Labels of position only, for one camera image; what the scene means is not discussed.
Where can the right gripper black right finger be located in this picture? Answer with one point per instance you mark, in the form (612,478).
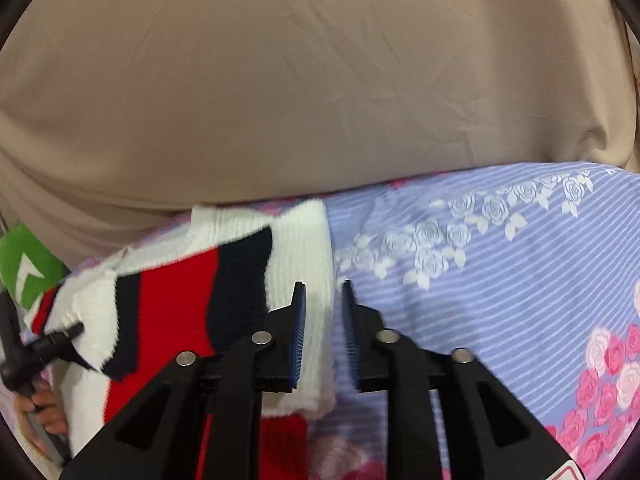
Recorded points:
(447,415)

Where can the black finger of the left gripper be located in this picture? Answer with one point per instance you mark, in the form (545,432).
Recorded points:
(58,341)

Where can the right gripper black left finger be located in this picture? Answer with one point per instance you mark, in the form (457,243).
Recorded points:
(199,418)

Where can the white red navy knit sweater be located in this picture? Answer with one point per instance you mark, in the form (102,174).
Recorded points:
(198,288)

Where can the person left hand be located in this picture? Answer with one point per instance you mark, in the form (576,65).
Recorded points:
(44,405)

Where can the pink floral bed sheet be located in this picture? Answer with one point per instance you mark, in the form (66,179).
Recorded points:
(536,267)

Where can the beige curtain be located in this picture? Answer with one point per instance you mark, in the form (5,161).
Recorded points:
(116,114)

